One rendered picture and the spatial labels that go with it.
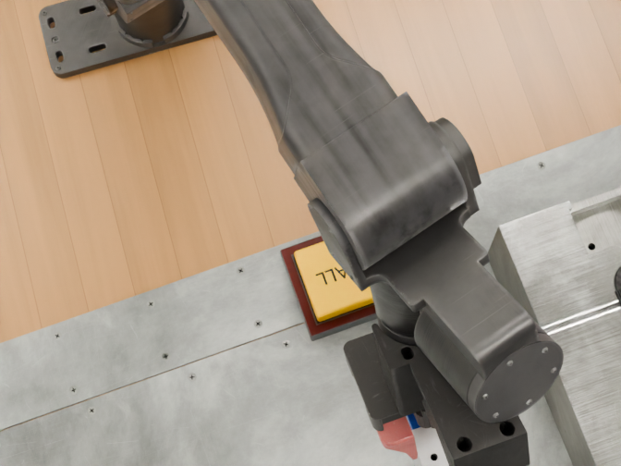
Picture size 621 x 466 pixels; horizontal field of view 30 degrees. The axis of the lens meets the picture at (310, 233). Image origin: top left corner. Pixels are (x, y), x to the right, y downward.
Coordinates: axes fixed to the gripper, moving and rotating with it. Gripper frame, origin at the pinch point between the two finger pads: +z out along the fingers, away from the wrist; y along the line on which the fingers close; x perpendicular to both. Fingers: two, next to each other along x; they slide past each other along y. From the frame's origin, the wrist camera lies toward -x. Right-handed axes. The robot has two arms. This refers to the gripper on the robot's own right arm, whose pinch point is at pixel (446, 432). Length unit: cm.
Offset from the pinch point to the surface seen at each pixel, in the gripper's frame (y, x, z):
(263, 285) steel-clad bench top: -8.4, 23.1, 5.4
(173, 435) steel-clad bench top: -19.5, 14.6, 9.8
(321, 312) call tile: -4.7, 17.2, 4.2
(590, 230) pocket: 17.6, 14.4, 2.5
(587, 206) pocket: 17.8, 15.4, 0.7
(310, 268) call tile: -4.3, 20.5, 2.5
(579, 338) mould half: 12.8, 6.2, 4.1
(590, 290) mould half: 14.9, 8.8, 2.4
